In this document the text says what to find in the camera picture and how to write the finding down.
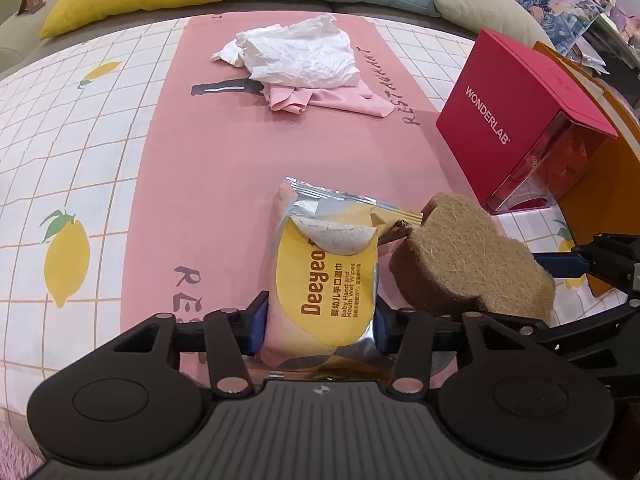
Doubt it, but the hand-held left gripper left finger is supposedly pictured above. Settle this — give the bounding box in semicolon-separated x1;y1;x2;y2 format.
102;290;272;395

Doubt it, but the lemon printed blanket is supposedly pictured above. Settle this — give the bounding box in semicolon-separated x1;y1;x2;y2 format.
0;10;640;413

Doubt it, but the red box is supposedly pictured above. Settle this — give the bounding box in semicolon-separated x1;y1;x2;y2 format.
435;29;619;215

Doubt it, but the brown coir sponge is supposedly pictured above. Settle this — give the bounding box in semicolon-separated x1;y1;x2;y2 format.
389;192;557;324

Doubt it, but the orange cardboard box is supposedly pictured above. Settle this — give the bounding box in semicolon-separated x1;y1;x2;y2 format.
532;40;640;297

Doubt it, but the white plastic bag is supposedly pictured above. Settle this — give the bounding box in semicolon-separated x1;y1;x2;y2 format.
234;14;362;89

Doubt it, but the grey-green pillow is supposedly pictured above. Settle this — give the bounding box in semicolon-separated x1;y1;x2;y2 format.
407;0;556;50

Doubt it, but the beige sofa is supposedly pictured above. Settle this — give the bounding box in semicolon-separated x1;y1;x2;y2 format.
0;0;506;81

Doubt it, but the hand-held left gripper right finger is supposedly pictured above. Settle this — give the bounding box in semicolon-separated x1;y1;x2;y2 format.
372;302;543;395

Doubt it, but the pink cloth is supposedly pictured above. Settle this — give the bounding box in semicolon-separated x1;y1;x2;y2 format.
262;79;397;119

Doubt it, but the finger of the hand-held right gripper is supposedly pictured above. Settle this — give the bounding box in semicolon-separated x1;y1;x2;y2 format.
480;299;640;363
536;232;640;295

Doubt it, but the printed figure cushion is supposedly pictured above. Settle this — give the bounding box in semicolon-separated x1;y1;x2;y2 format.
510;0;602;57

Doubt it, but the yellow wet wipes packet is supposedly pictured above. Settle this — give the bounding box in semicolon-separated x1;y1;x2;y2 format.
260;176;424;380

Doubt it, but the pink fluffy rug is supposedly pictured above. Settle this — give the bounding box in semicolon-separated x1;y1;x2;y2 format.
0;419;37;480

